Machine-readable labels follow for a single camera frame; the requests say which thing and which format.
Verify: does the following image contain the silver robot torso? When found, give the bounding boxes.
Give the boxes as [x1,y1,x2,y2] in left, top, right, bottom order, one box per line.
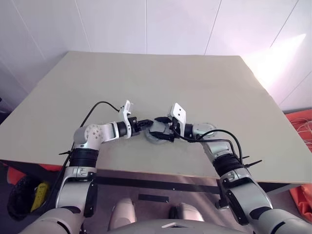
[21,207,312,234]

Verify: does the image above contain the white cord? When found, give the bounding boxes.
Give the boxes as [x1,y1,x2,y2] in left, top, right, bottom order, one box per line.
[291,117,312,147]

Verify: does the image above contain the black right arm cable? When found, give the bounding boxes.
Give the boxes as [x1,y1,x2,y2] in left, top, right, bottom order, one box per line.
[174,129,244,169]

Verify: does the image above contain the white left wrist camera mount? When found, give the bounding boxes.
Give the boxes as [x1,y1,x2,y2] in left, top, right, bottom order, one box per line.
[118,99,134,130]

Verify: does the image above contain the pale right robot leg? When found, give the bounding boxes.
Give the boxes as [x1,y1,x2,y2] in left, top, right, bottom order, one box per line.
[170,202,204,222]

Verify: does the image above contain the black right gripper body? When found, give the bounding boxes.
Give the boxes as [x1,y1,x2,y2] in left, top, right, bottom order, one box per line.
[168,117,182,142]

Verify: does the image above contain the yellow object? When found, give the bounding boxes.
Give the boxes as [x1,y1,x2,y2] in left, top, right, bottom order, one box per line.
[30,182,48,213]

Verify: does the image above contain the black table frame bar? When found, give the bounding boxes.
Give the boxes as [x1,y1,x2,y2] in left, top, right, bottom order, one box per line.
[92,175,222,195]

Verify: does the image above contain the grey hinged motor lid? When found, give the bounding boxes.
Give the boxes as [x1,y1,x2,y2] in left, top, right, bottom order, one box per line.
[150,121,170,134]

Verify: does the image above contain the grey motor housing copper windings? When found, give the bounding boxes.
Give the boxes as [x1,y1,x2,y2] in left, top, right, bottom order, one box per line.
[145,130,173,145]

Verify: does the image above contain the orange cloth with white cord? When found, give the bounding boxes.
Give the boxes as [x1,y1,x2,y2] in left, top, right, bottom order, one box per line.
[285,108,312,153]

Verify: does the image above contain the pale left robot leg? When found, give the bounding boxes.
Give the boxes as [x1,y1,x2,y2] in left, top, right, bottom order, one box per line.
[109,197,136,231]

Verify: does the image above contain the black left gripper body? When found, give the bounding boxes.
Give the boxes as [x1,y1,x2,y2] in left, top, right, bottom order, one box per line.
[128,117,141,135]

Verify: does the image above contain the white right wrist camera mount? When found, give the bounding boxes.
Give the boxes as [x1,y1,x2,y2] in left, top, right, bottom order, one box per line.
[167,102,187,135]

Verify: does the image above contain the pale robot leg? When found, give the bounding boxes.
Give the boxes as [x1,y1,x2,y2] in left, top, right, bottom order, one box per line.
[170,202,204,222]
[109,197,136,231]

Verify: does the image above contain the black round bin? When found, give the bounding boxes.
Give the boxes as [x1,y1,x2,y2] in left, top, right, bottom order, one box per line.
[6,175,51,221]

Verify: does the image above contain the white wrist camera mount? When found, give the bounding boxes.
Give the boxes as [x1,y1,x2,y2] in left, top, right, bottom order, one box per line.
[118,99,134,130]
[167,102,187,135]

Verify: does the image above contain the black floor tape strip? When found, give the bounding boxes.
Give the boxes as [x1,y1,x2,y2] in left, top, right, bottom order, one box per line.
[138,194,170,203]

